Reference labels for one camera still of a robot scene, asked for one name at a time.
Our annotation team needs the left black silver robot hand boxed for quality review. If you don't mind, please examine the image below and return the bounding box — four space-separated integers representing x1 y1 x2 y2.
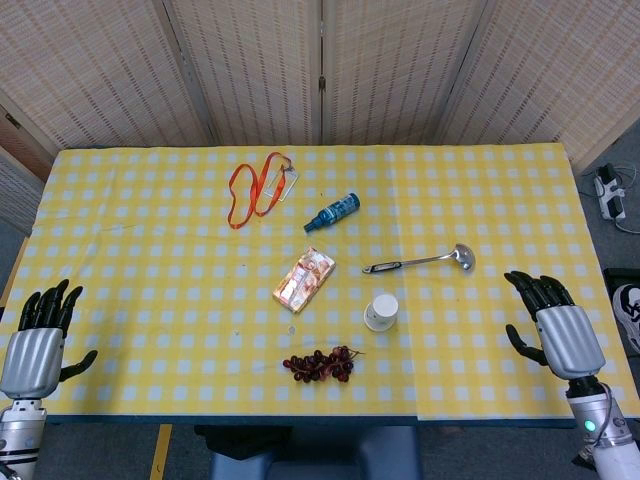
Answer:
0 278 99 400

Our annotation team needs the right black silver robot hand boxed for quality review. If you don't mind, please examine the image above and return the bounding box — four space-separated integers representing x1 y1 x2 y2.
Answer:
503 270 607 382

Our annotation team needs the white paper cup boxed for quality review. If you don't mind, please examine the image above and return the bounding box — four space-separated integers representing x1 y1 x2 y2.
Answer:
363 293 400 333

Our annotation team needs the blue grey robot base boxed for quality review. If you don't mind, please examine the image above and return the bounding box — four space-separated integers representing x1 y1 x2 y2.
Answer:
193 423 422 480

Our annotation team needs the white black sneaker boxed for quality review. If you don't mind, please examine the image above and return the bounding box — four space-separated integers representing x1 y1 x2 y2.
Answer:
612 283 640 354

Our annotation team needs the black floor mat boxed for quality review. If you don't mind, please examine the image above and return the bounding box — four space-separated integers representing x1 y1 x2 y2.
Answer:
601 267 640 358

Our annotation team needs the yellow white checkered tablecloth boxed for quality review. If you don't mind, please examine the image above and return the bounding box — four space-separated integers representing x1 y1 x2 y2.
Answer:
0 143 640 429

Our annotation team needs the white power strip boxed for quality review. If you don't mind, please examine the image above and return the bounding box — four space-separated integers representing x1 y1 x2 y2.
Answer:
593 163 629 222

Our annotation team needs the yellow floor tape strip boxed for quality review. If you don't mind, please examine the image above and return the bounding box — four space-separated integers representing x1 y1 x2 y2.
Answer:
149 423 174 480

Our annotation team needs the brown wooden board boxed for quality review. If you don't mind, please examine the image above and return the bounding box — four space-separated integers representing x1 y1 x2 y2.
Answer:
0 103 54 179

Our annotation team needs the dark red grape bunch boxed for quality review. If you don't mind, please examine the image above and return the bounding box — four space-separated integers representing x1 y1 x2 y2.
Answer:
282 345 365 384

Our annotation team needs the woven folding screen panel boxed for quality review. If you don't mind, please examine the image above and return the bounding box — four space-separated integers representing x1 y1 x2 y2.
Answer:
0 0 214 150
439 0 640 169
320 0 489 147
162 0 322 147

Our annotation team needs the teal spray bottle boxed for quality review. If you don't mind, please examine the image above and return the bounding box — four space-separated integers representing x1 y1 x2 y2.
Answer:
303 192 362 234

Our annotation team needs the orange snack box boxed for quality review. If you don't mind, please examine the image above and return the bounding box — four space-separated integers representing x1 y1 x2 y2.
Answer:
272 246 337 315

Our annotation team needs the clear badge holder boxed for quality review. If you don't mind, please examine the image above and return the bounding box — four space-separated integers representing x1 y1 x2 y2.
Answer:
266 167 300 201

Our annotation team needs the steel ladle black handle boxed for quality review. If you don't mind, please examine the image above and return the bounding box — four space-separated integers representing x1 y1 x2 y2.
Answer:
362 243 475 275

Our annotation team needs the white power cable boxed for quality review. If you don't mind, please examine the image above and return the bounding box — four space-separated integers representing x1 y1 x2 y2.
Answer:
612 164 640 234

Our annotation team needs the orange lanyard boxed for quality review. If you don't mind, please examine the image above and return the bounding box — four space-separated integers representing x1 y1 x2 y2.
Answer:
227 151 293 231

